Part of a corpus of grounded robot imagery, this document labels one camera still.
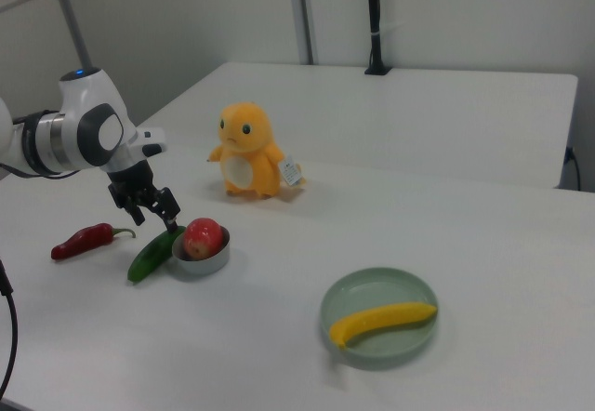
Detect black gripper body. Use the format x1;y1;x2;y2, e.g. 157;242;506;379
107;158;162;209

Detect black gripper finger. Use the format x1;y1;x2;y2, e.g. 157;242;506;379
149;186;182;233
121;192;147;227

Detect green cucumber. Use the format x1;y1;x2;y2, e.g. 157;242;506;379
126;226;187;286

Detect grey metal bowl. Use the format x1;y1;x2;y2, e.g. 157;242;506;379
171;224;231;278

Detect red apple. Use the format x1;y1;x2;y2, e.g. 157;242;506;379
181;217;224;260

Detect red chili pepper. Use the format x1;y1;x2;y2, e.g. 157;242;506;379
50;222;138;262

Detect orange plush toy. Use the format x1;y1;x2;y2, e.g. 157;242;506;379
205;100;309;200

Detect white paper tag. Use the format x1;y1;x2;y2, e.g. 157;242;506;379
277;153;301;187

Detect yellow banana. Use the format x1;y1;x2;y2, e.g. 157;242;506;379
328;300;440;351

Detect pale green plate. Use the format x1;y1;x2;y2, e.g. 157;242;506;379
319;266;441;372

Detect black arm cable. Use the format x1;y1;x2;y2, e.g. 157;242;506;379
0;161;83;181

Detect black hanging cable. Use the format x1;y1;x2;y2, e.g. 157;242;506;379
0;256;20;401

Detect black camera pole with clamp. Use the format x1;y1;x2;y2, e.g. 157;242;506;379
363;0;392;77

